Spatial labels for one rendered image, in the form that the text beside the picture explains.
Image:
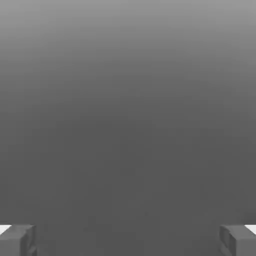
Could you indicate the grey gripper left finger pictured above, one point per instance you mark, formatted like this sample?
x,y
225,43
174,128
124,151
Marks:
x,y
14,241

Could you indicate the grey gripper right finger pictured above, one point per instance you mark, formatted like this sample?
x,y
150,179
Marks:
x,y
240,242

